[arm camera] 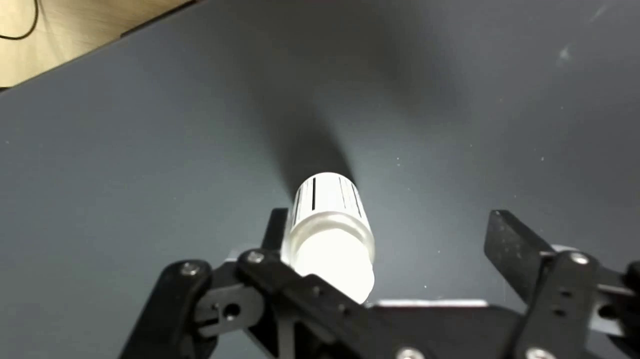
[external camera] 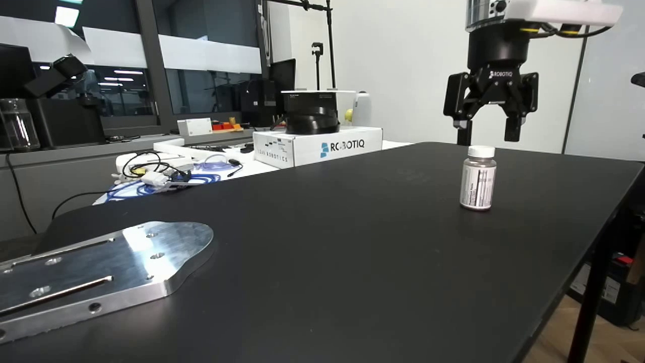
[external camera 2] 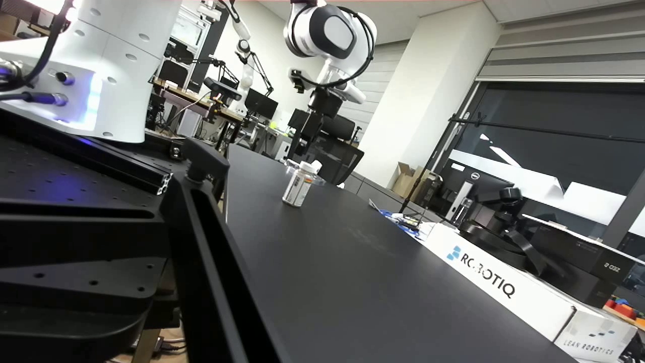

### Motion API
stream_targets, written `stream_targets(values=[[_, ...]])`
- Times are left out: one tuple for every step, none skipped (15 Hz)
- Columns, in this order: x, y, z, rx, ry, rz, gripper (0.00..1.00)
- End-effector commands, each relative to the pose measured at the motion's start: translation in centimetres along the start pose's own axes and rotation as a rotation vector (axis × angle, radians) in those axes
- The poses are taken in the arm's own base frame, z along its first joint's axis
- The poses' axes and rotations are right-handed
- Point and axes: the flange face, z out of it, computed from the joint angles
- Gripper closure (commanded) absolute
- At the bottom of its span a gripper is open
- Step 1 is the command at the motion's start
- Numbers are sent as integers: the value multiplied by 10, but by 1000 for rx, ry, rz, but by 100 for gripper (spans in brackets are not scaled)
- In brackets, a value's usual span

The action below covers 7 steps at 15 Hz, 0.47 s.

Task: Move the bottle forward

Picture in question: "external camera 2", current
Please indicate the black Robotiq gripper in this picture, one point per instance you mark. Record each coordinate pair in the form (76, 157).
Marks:
(328, 107)

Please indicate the small clear bottle white cap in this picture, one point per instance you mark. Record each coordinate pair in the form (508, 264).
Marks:
(296, 190)

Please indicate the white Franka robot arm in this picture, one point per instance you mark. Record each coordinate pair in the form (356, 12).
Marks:
(108, 67)

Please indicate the brown cardboard box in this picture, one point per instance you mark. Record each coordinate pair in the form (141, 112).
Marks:
(406, 180)

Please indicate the black tripod pole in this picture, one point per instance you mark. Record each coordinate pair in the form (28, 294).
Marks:
(429, 154)

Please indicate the black round device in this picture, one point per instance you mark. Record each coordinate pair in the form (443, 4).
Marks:
(500, 222)

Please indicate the white Robotiq cardboard box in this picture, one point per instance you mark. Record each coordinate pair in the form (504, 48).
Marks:
(496, 280)

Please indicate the black robot mounting stand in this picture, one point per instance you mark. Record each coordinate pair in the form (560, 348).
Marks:
(101, 222)

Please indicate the orange red object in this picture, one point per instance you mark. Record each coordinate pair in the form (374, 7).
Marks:
(621, 309)

